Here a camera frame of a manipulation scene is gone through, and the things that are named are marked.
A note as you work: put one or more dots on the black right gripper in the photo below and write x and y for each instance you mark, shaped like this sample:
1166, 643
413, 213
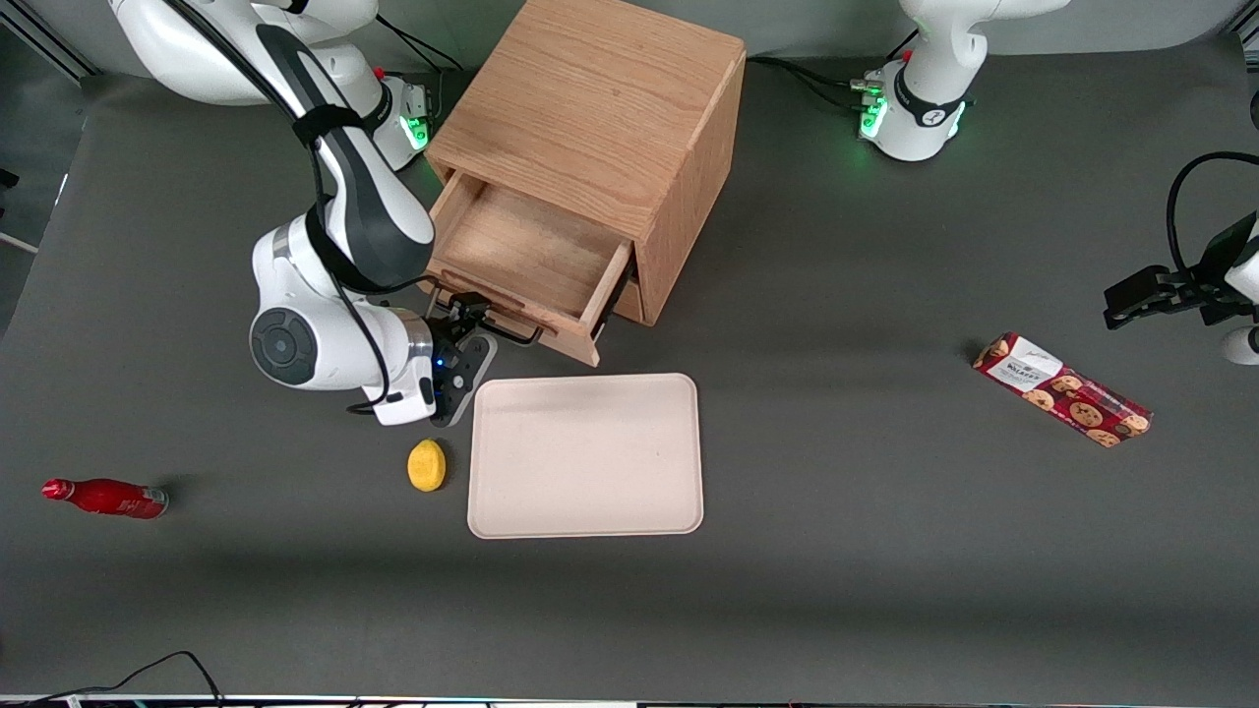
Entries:
444, 334

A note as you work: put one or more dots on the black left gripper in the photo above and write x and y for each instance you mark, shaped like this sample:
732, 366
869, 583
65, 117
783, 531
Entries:
1192, 288

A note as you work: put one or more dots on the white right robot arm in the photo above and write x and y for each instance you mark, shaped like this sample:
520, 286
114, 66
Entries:
325, 334

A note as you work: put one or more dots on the wooden drawer cabinet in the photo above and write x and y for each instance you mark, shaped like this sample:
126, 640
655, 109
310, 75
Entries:
610, 98

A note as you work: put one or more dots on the red tartan cookie box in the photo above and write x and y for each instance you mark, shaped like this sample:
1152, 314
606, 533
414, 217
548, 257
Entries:
1067, 393

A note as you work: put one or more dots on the yellow lemon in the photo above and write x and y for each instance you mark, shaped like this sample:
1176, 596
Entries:
426, 466

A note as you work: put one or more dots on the beige rectangular tray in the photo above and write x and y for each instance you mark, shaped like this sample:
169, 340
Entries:
585, 457

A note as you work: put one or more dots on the red drink bottle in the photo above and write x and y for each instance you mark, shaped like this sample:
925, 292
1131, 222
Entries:
108, 497

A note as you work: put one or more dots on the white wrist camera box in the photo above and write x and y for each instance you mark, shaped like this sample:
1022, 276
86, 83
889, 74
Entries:
408, 403

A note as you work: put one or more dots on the grey metal frame rail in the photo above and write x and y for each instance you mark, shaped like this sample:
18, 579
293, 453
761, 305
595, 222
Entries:
49, 44

